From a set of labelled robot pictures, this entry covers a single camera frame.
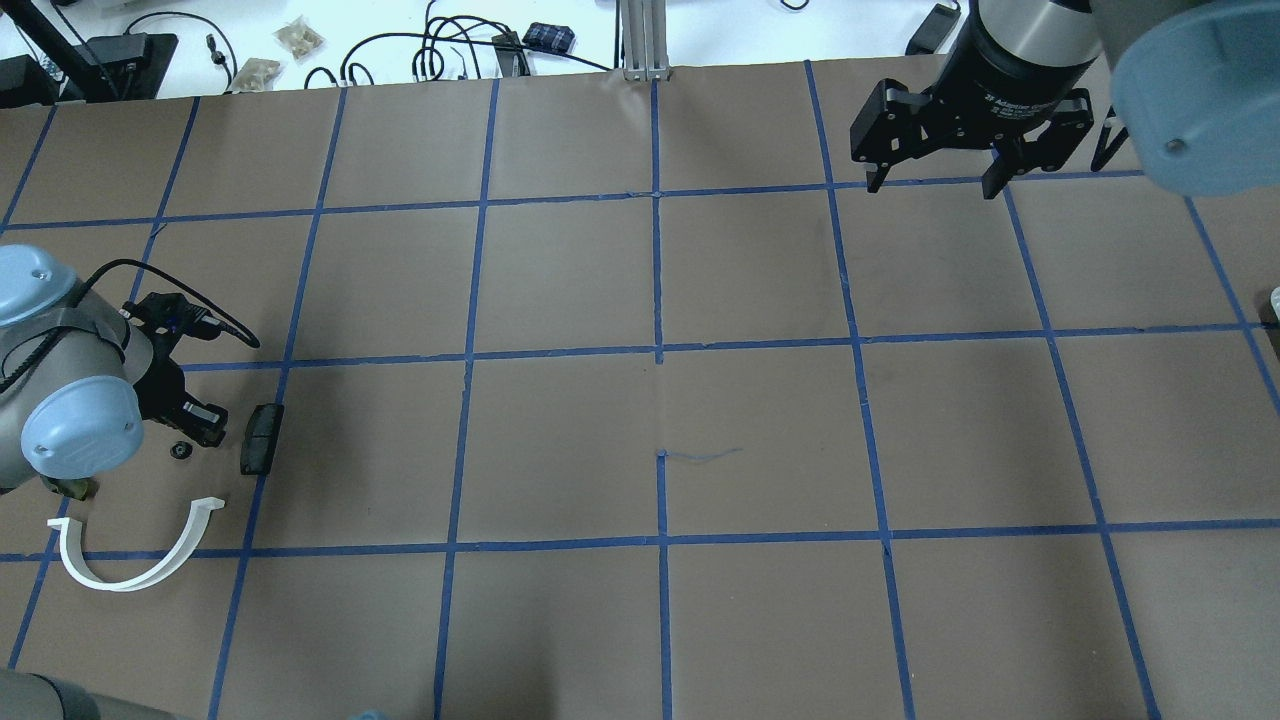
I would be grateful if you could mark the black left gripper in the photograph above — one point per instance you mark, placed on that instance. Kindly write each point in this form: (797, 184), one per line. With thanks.
(160, 385)

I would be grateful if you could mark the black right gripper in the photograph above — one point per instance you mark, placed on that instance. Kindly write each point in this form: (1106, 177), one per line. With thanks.
(992, 78)

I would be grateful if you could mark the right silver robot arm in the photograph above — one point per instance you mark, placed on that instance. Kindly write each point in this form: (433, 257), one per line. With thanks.
(1194, 88)

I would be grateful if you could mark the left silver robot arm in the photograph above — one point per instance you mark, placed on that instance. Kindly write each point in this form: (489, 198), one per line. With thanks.
(80, 380)

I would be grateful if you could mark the dark grey brake pad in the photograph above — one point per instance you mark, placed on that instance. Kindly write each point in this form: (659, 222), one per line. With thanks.
(260, 439)

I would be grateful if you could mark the olive brake shoe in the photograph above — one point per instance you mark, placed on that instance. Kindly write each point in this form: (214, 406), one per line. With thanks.
(81, 489)

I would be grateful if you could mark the small bag of parts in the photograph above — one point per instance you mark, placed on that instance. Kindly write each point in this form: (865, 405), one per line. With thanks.
(299, 38)
(255, 75)

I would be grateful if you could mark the brown paper table mat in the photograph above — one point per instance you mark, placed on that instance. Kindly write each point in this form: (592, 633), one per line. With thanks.
(622, 402)

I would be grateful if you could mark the aluminium frame post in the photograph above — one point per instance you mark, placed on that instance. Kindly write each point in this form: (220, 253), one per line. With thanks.
(644, 53)

